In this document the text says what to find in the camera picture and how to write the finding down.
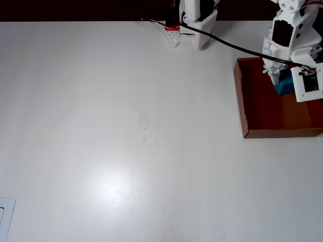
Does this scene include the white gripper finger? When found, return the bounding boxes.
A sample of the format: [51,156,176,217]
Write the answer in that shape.
[262,58,288,87]

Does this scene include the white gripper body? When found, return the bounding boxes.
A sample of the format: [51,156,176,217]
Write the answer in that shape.
[262,10,323,68]

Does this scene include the blue cube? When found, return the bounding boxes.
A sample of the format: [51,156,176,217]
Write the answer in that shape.
[273,69,296,96]

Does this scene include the brown cardboard box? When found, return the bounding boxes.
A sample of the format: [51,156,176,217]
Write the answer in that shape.
[233,57,323,139]

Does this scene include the black red table clamp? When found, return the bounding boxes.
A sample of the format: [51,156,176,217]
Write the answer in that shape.
[165,0,181,31]

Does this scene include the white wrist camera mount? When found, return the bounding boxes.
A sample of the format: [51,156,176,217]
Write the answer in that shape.
[290,66,323,103]

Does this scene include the red white servo wire loop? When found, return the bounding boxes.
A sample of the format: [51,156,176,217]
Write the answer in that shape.
[300,2,323,13]

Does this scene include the white perforated base plate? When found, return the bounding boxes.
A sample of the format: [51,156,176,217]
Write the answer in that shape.
[165,29,183,49]

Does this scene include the red white power wires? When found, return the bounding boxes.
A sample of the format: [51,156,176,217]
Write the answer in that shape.
[148,19,182,30]

